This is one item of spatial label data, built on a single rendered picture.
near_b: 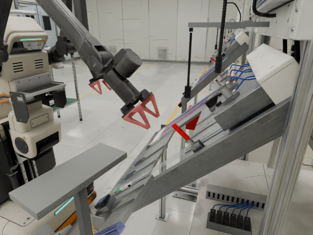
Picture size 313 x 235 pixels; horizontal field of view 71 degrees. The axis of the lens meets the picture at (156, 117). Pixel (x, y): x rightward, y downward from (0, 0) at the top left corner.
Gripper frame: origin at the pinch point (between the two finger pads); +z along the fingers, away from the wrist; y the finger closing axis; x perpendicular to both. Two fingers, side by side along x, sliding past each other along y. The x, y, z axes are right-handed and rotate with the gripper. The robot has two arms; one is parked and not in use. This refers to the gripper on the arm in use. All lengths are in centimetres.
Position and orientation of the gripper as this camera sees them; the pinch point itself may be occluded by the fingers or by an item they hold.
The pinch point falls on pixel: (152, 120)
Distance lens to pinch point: 69.0
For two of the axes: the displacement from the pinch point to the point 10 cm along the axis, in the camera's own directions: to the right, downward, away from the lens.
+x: -6.8, 5.7, 4.6
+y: 3.0, -3.5, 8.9
